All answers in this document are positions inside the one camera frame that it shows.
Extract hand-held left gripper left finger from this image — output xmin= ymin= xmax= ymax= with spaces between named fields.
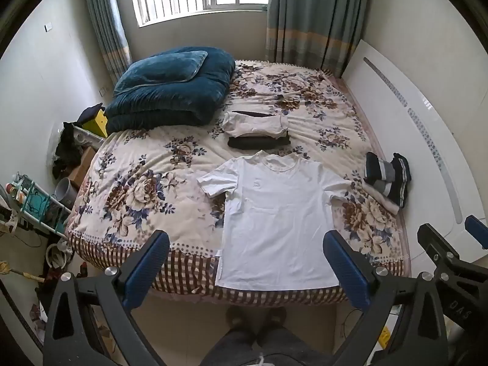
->
xmin=43 ymin=230 xmax=170 ymax=366

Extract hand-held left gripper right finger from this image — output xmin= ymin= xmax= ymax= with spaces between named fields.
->
xmin=322 ymin=229 xmax=449 ymax=366

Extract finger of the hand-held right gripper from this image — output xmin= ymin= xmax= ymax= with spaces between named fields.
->
xmin=417 ymin=223 xmax=463 ymax=276
xmin=464 ymin=215 xmax=488 ymax=245

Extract white t-shirt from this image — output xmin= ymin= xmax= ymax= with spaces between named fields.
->
xmin=197 ymin=150 xmax=353 ymax=289

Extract folded dark striped clothes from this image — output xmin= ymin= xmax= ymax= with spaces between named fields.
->
xmin=363 ymin=152 xmax=412 ymax=208

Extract black clothes heap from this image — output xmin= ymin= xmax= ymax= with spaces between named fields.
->
xmin=52 ymin=121 xmax=83 ymax=178

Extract folded cream cloth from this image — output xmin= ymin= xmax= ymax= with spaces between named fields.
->
xmin=361 ymin=181 xmax=401 ymax=215

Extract person's dark shoe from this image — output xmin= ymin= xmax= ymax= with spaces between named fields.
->
xmin=262 ymin=307 xmax=288 ymax=333
xmin=225 ymin=307 xmax=255 ymax=337

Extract floral bed blanket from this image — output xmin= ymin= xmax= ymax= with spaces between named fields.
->
xmin=64 ymin=59 xmax=411 ymax=306

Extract person's grey pants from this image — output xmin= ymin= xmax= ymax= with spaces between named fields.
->
xmin=198 ymin=327 xmax=333 ymax=366

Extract grey bucket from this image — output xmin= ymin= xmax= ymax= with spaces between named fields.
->
xmin=55 ymin=177 xmax=79 ymax=207

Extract cardboard box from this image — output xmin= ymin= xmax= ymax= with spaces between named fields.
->
xmin=68 ymin=146 xmax=97 ymax=190

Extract white headboard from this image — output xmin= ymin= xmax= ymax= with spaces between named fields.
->
xmin=340 ymin=39 xmax=488 ymax=273

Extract folded black garment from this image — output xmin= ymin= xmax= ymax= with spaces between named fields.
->
xmin=228 ymin=134 xmax=292 ymax=150

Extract yellow box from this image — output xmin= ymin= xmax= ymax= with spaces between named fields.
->
xmin=81 ymin=108 xmax=109 ymax=138

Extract dark navy cloth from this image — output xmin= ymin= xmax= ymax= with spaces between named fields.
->
xmin=78 ymin=102 xmax=104 ymax=123

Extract folded beige garment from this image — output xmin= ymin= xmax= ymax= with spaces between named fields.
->
xmin=222 ymin=110 xmax=290 ymax=138

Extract teal folded quilt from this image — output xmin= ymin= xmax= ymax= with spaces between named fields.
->
xmin=104 ymin=46 xmax=236 ymax=135

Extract teal pillow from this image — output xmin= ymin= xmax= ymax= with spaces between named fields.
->
xmin=113 ymin=50 xmax=209 ymax=94

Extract narrow teal curtain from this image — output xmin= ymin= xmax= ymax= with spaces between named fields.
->
xmin=81 ymin=0 xmax=133 ymax=85

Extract wide teal curtain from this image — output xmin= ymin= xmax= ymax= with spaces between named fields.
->
xmin=264 ymin=0 xmax=373 ymax=79

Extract white coiled hose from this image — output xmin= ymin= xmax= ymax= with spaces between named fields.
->
xmin=45 ymin=242 xmax=72 ymax=270

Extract green wire rack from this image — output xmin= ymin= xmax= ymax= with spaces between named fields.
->
xmin=0 ymin=173 xmax=74 ymax=242

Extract white plastic frame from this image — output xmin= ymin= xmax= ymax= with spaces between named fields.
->
xmin=74 ymin=127 xmax=106 ymax=146

